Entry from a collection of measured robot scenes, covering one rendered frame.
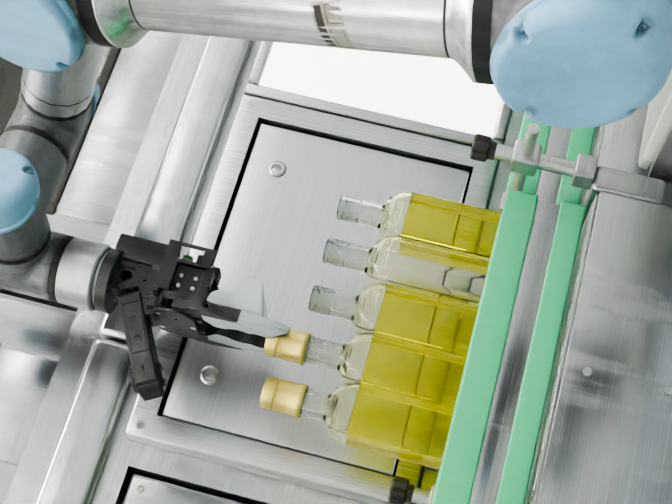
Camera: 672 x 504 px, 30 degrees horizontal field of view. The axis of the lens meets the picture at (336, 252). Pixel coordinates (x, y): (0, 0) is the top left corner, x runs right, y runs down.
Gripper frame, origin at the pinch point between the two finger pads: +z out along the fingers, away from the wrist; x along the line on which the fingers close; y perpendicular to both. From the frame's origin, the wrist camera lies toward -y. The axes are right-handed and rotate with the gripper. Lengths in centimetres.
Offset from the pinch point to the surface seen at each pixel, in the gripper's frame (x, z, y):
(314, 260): 12.6, -0.3, 15.6
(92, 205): 16.7, -30.3, 17.5
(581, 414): -15.7, 31.3, -5.1
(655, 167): -13.9, 34.0, 23.0
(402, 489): 4.1, 16.8, -11.1
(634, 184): -15.6, 32.1, 19.6
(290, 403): -1.5, 3.6, -6.7
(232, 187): 11.9, -12.7, 22.3
